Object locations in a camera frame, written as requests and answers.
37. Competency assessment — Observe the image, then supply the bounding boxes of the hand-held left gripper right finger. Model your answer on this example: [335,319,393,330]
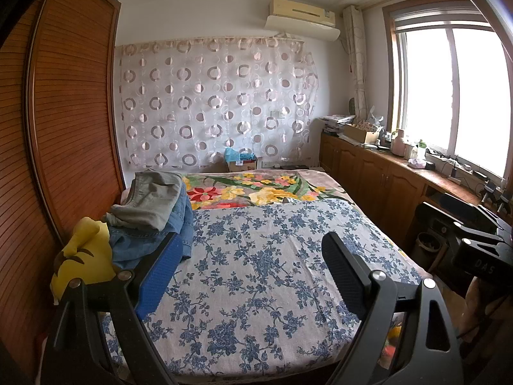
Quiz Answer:
[321,230,466,385]

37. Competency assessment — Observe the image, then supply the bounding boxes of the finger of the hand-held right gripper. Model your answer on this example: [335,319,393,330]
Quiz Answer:
[416,201,505,245]
[439,193,501,227]

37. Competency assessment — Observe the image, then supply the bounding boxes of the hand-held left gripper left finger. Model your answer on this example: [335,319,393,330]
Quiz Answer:
[40,230,185,385]

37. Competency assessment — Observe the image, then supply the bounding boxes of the grey pants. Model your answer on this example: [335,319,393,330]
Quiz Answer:
[105,170,187,232]

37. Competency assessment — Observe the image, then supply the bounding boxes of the person's right hand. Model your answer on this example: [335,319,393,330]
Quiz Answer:
[465,278,487,317]

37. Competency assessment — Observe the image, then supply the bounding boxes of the beige waste bin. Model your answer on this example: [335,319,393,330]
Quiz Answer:
[416,230,443,265]

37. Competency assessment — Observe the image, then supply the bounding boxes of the blue denim jeans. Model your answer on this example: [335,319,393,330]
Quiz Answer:
[106,184,195,271]

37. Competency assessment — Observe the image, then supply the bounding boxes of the yellow plush toy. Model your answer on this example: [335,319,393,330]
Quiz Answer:
[50,217,115,303]

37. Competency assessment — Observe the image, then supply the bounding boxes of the blue floral bedsheet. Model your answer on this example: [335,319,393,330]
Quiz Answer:
[100,198,433,380]

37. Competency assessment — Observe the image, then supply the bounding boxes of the wooden low cabinet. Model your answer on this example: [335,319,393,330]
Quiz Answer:
[319,130,513,285]

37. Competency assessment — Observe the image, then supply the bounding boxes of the wooden-framed window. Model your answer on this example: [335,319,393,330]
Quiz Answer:
[383,0,513,181]

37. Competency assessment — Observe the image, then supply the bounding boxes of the open cardboard box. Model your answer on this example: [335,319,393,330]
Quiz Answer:
[344,124,379,144]

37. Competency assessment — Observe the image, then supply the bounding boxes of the colourful floral blanket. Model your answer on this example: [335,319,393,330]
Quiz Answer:
[180,169,354,212]

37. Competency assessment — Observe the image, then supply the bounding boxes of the small cardboard box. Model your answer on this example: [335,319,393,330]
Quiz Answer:
[228,158,258,173]

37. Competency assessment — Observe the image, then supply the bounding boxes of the stack of papers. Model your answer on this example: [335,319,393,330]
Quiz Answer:
[323,114,355,134]

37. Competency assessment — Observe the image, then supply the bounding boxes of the pale window curtain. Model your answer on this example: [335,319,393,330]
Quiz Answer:
[342,5,369,119]

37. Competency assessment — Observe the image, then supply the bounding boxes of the circle-patterned sheer curtain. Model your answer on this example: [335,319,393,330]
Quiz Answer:
[114,36,319,168]

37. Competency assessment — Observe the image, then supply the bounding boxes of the wooden slatted wardrobe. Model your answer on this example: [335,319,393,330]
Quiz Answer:
[0,0,127,370]

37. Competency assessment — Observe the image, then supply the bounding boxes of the white air deflector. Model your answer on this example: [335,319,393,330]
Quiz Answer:
[265,15,341,41]

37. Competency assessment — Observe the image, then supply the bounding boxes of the beige air conditioner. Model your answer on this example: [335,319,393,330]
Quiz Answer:
[268,0,336,25]

